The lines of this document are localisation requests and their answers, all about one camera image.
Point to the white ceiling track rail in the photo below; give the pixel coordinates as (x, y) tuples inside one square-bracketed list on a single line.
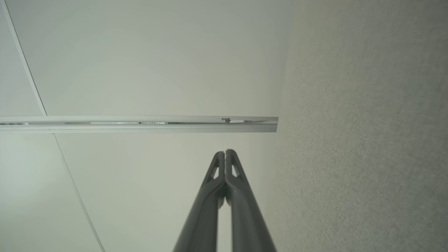
[(140, 128)]

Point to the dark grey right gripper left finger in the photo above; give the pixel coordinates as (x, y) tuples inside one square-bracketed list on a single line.
[(204, 210)]

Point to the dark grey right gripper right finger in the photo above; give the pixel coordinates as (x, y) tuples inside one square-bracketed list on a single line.
[(245, 217)]

